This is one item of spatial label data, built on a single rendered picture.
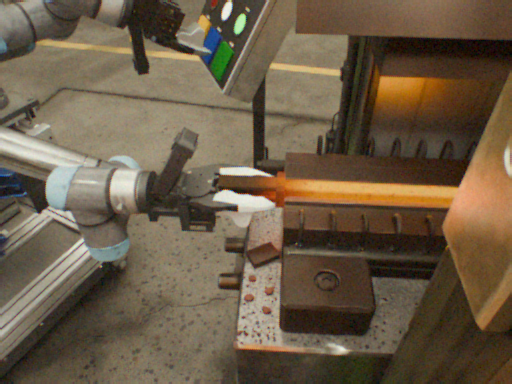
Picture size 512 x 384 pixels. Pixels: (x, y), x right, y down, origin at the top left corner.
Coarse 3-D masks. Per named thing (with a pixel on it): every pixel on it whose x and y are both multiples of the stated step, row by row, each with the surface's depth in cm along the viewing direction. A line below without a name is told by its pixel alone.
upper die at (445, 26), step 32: (320, 0) 37; (352, 0) 37; (384, 0) 37; (416, 0) 36; (448, 0) 36; (480, 0) 36; (320, 32) 39; (352, 32) 39; (384, 32) 39; (416, 32) 38; (448, 32) 38; (480, 32) 38
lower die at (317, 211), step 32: (288, 160) 72; (320, 160) 72; (352, 160) 72; (384, 160) 72; (416, 160) 72; (288, 224) 58; (320, 224) 58; (352, 224) 58; (384, 224) 58; (416, 224) 58
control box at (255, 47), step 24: (240, 0) 94; (264, 0) 85; (288, 0) 85; (216, 24) 103; (264, 24) 86; (288, 24) 88; (240, 48) 90; (264, 48) 90; (240, 72) 92; (264, 72) 94; (240, 96) 96
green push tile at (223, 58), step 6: (222, 42) 96; (222, 48) 96; (228, 48) 93; (216, 54) 98; (222, 54) 95; (228, 54) 93; (234, 54) 92; (216, 60) 97; (222, 60) 95; (228, 60) 92; (216, 66) 97; (222, 66) 94; (228, 66) 93; (216, 72) 96; (222, 72) 94; (222, 78) 95
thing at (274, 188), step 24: (240, 192) 63; (264, 192) 63; (288, 192) 62; (312, 192) 61; (336, 192) 61; (360, 192) 61; (384, 192) 61; (408, 192) 61; (432, 192) 61; (456, 192) 61
